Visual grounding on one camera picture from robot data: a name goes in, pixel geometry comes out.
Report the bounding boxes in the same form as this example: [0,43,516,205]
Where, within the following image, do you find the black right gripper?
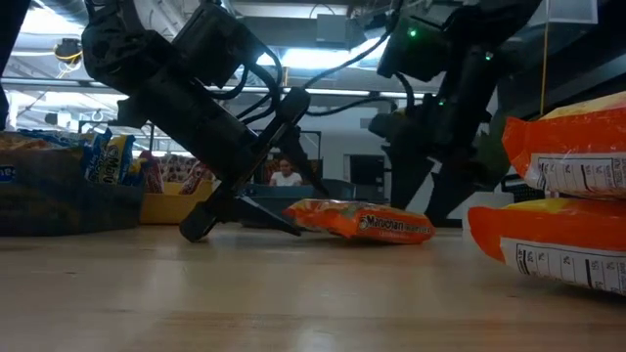
[368,91,493,225]

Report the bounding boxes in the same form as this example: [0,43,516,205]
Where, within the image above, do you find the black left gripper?
[115,79,330,244]

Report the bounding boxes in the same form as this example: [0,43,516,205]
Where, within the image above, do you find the orange Maruchan ramen packet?
[282,198,436,245]
[468,198,626,297]
[502,91,626,200]

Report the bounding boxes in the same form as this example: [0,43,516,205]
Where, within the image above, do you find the person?
[268,156,304,188]

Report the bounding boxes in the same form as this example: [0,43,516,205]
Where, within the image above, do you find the teal plastic bin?
[239,178,358,229]

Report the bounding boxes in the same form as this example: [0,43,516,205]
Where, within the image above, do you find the black perforated crate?
[501,173,547,204]

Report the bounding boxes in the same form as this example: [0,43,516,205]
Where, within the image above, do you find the red patterned box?
[160,154,197,185]

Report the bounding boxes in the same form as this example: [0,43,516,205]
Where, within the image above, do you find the yellow plastic bin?
[140,179,219,226]

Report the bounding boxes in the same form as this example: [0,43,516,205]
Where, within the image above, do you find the grey ceiling unit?
[315,13,367,48]

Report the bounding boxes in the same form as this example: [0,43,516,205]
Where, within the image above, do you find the dark grey translucent bin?
[0,146,146,239]

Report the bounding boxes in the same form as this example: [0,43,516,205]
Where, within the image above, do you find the long ceiling light bar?
[0,76,426,102]

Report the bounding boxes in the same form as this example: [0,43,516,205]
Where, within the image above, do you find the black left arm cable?
[207,41,286,126]

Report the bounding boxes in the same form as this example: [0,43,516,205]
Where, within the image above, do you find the yellow hanging cord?
[537,0,550,116]

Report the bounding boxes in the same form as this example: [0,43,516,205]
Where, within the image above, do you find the yellow ceiling cord reel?
[52,37,88,66]

